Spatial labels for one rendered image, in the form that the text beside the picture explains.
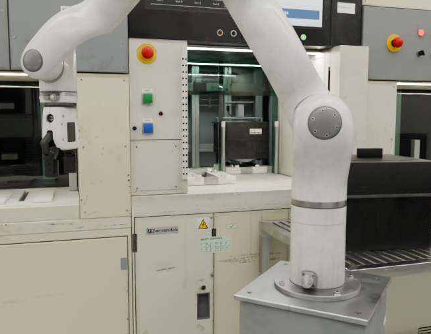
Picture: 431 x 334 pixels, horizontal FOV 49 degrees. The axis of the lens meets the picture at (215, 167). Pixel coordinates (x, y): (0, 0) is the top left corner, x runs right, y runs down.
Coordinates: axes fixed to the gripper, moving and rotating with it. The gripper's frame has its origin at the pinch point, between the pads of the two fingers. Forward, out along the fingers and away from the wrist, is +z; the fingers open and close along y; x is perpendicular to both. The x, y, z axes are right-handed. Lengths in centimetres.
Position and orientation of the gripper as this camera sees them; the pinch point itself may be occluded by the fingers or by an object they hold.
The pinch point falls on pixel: (61, 171)
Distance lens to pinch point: 118.8
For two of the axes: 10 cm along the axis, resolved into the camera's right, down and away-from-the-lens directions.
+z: 0.0, 9.9, 1.0
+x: -9.9, -0.1, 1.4
